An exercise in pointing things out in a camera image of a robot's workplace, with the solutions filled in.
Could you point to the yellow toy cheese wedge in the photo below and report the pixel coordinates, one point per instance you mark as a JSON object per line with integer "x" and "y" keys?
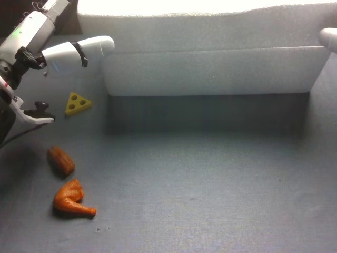
{"x": 76, "y": 108}

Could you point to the brown toy nugget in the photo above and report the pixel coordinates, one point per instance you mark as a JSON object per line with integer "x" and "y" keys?
{"x": 60, "y": 160}

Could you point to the white styrofoam block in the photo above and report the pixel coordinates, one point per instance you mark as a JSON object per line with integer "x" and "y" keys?
{"x": 210, "y": 31}

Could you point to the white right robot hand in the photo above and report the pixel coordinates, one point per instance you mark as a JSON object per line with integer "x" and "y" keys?
{"x": 330, "y": 37}

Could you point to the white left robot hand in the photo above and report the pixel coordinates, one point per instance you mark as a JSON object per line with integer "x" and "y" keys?
{"x": 29, "y": 31}

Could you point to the orange toy chicken drumstick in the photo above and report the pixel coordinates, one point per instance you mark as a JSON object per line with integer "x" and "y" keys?
{"x": 69, "y": 197}

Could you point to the grey table cloth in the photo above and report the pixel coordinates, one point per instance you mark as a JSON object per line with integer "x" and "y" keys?
{"x": 197, "y": 184}

